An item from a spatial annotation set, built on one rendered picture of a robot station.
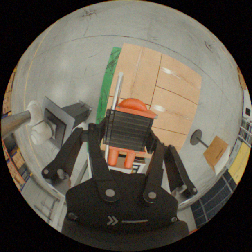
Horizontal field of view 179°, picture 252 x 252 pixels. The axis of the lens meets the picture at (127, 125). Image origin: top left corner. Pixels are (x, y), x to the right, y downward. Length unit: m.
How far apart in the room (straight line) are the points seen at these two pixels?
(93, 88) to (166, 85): 1.05
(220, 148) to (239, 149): 5.80
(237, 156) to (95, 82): 7.87
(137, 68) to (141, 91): 0.23
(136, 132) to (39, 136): 0.77
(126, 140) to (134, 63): 0.80
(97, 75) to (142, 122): 1.38
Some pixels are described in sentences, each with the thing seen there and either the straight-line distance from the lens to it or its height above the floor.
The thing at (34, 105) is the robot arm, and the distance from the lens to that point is 0.84.
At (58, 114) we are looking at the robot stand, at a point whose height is 0.75.
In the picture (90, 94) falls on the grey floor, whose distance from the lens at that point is 1.49.
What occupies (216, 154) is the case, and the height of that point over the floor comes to 0.86.
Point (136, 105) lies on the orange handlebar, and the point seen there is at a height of 1.22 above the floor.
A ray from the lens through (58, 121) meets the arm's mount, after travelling 0.88.
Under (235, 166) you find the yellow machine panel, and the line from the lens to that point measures 7.37.
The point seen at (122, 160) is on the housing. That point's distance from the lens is 0.25.
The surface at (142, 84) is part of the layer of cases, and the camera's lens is 0.85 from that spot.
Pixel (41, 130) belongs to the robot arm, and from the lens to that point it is 0.84.
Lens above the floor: 1.38
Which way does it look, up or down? 70 degrees down
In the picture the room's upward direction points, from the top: 179 degrees clockwise
